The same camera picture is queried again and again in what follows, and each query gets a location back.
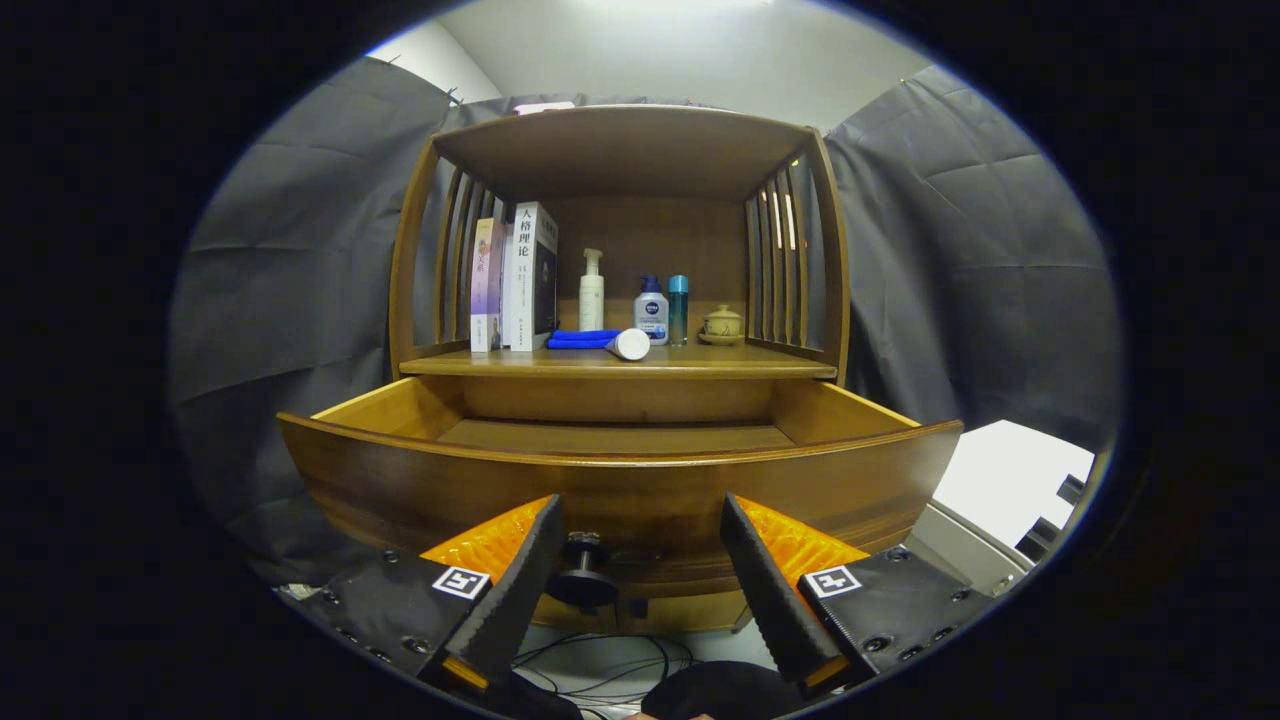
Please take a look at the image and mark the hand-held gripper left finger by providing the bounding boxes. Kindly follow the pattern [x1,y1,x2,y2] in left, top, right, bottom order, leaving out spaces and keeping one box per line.
[285,493,568,696]

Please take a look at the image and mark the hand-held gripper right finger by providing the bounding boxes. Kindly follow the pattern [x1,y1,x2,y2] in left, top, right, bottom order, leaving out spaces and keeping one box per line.
[718,490,996,696]

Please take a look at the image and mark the black drawer knob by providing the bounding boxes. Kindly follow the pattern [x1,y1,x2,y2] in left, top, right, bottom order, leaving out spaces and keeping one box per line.
[548,532,621,611]

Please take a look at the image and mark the brown wooden drawer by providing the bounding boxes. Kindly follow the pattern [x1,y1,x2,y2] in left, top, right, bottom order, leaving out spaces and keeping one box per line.
[277,376,964,601]

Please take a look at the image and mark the wooden countertop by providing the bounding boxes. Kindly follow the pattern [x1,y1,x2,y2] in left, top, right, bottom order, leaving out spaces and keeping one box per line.
[398,343,839,381]

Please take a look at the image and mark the brown wooden cabinet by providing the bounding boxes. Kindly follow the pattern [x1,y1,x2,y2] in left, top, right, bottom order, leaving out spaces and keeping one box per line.
[388,103,853,636]

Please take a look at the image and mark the dark rounded object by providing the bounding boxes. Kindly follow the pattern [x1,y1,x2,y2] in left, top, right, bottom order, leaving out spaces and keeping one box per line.
[640,660,806,720]

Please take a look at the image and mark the grey ribbed case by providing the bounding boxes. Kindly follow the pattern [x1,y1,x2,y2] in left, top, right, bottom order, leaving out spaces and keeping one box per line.
[903,475,1088,599]

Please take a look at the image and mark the white flat panel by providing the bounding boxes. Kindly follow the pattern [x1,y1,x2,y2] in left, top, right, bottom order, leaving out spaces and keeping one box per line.
[930,420,1098,549]

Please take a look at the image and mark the beige lidded teacup with saucer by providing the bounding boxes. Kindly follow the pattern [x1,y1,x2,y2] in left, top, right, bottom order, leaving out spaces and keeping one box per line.
[698,304,746,346]

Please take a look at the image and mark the white bottle with blue pump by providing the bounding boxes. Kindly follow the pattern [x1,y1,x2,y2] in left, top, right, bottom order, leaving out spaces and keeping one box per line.
[634,275,670,346]

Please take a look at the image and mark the thick white book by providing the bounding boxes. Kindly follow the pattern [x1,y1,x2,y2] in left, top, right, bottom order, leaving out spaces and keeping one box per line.
[500,201,560,352]

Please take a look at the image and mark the tall white pump bottle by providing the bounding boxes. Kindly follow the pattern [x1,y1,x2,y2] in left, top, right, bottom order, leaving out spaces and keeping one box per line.
[579,248,606,332]

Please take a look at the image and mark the purple book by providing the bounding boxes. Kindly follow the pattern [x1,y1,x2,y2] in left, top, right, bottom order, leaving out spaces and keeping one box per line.
[470,217,508,354]

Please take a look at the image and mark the black backdrop cloth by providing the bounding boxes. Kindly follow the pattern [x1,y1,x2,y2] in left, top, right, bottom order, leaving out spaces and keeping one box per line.
[165,55,1126,591]

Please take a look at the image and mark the black floor cables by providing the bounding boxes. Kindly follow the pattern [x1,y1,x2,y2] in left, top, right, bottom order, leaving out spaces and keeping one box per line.
[510,630,696,706]

